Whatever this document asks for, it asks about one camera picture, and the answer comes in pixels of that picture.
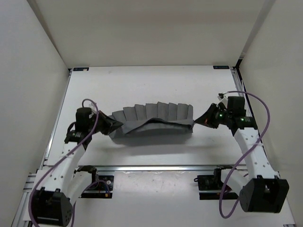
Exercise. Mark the grey pleated skirt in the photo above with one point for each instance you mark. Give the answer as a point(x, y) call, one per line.
point(148, 124)

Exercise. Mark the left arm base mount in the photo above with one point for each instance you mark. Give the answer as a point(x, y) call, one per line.
point(102, 185)

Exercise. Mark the aluminium table edge rail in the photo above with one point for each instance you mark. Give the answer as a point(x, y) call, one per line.
point(161, 168)

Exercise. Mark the blue label left corner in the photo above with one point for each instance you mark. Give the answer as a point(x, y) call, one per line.
point(81, 69)

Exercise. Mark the blue label right corner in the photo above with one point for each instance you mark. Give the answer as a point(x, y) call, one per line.
point(221, 67)

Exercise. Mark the right side aluminium rail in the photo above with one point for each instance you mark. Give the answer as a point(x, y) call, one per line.
point(241, 90)

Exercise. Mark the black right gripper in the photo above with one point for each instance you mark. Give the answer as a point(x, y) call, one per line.
point(207, 118)

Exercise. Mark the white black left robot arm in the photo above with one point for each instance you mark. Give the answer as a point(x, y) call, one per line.
point(53, 197)

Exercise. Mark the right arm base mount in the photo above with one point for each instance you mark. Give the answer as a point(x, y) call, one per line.
point(209, 183)

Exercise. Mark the left side aluminium rail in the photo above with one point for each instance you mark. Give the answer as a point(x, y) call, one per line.
point(49, 144)

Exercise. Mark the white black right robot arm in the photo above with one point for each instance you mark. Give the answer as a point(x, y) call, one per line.
point(262, 190)

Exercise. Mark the white front cover panel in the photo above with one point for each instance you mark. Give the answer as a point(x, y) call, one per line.
point(167, 199)

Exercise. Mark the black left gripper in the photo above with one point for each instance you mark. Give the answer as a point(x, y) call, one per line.
point(110, 125)

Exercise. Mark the blue label corner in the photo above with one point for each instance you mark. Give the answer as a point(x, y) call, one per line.
point(221, 67)
point(81, 69)

